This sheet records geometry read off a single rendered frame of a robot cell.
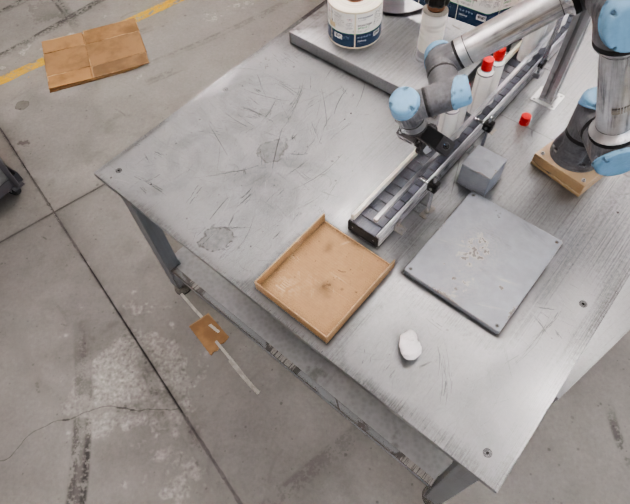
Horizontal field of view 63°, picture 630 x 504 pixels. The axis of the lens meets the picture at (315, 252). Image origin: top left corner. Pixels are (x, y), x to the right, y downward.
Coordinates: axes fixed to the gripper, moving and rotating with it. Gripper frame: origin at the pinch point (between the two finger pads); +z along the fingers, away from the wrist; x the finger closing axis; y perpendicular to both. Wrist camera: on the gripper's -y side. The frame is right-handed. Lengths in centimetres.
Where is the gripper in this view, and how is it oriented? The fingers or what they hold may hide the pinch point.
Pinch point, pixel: (431, 149)
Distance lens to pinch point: 162.8
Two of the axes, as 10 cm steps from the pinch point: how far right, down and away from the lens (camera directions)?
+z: 3.6, 1.2, 9.3
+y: -7.6, -5.4, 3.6
